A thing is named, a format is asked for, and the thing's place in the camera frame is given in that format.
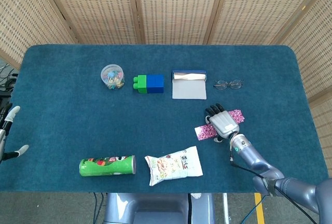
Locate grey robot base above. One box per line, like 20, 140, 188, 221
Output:
103, 192, 216, 224

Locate black floor cables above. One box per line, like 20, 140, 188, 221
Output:
0, 63, 19, 92

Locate woven wooden folding screen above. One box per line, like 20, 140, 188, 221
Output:
0, 0, 332, 157

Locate green building block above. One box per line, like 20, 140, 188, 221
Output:
132, 75, 148, 94

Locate blue felt table cover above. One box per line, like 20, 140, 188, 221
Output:
0, 44, 329, 193

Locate yellow floor tape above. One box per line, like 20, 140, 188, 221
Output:
254, 192, 266, 224

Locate green chips can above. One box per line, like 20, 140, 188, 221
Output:
79, 155, 136, 177

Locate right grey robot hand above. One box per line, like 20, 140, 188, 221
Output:
204, 103, 241, 143

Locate blue building block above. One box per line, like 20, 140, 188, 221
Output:
146, 74, 165, 94

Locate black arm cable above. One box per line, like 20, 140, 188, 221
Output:
229, 155, 320, 224

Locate thin metal-frame eyeglasses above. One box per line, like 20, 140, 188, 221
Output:
213, 79, 244, 90

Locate clear jar of binder clips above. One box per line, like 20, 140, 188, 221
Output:
100, 64, 125, 90

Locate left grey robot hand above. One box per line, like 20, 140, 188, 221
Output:
0, 102, 29, 161

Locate pink patterned card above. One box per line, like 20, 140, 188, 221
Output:
194, 124, 216, 141
228, 108, 246, 124

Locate white snack bag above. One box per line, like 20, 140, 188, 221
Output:
144, 145, 204, 187

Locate blue floor cable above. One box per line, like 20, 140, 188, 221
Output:
92, 192, 108, 224

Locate white table leg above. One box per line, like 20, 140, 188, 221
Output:
222, 192, 230, 224

